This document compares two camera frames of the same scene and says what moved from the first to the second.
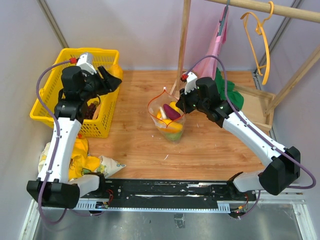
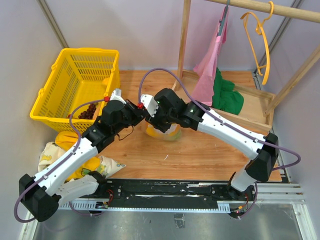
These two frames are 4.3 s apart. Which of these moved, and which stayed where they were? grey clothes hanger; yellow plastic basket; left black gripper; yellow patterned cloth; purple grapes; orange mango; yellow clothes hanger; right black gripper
Moved: right black gripper; left black gripper; orange mango
Stayed: grey clothes hanger; yellow clothes hanger; yellow plastic basket; yellow patterned cloth; purple grapes
